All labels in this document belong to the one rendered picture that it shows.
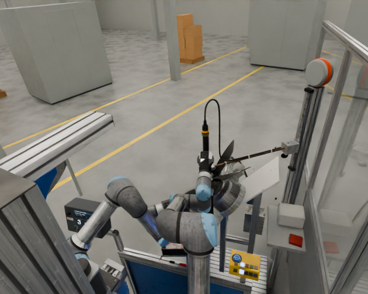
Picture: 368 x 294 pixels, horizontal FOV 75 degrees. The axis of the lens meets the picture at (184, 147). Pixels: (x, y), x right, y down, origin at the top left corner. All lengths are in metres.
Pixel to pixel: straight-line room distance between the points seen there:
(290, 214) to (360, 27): 5.13
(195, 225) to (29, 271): 0.50
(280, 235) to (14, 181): 1.65
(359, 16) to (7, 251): 6.42
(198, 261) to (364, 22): 6.01
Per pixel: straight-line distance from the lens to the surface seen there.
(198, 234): 0.90
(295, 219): 1.91
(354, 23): 6.49
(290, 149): 1.77
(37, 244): 0.65
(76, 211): 1.69
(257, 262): 1.51
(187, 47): 9.63
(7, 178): 0.64
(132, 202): 1.26
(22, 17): 7.04
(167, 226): 0.92
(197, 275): 1.00
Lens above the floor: 2.34
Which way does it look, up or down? 33 degrees down
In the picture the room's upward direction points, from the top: 5 degrees counter-clockwise
